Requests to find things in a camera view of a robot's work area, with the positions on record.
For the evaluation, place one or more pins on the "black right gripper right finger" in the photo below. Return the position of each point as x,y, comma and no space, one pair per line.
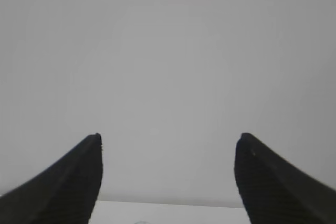
275,191

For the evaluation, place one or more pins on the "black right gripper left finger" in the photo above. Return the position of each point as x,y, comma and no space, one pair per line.
65,192

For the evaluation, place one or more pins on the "clear green-label water bottle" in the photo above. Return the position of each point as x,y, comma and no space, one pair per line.
142,222

